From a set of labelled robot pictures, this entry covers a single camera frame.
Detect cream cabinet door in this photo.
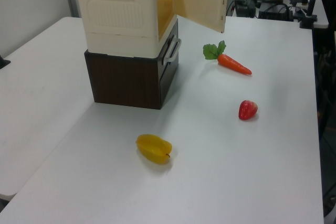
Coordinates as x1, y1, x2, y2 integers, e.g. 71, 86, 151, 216
172, 0, 229, 34

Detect cream plastic cabinet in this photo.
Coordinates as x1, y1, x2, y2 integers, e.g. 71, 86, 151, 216
73, 0, 180, 58

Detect dark brown drawer box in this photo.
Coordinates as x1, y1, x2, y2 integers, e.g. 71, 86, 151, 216
83, 19, 182, 110

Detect yellow toy starfruit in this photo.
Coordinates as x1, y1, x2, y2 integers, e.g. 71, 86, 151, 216
135, 134, 173, 165

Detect orange toy carrot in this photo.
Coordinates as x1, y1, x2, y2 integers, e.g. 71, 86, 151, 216
202, 40, 253, 76

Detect red toy fruit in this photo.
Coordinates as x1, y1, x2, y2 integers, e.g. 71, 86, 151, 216
238, 100, 259, 121

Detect black electronics box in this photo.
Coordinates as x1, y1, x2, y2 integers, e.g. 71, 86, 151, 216
258, 2, 295, 22

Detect white drawer handle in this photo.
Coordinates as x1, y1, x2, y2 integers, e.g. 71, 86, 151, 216
162, 37, 182, 66

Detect black device with cables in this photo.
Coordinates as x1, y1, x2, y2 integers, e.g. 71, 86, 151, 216
230, 0, 257, 19

